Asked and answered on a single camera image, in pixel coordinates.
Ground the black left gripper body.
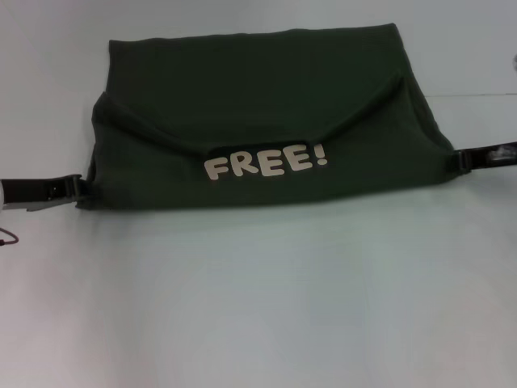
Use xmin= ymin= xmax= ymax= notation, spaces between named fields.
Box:
xmin=2 ymin=173 xmax=80 ymax=213

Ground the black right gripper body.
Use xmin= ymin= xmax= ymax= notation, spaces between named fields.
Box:
xmin=476 ymin=140 xmax=517 ymax=171

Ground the dark green t-shirt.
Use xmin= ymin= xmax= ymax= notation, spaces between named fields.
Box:
xmin=74 ymin=23 xmax=458 ymax=213

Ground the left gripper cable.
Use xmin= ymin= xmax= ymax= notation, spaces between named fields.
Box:
xmin=0 ymin=227 xmax=21 ymax=247

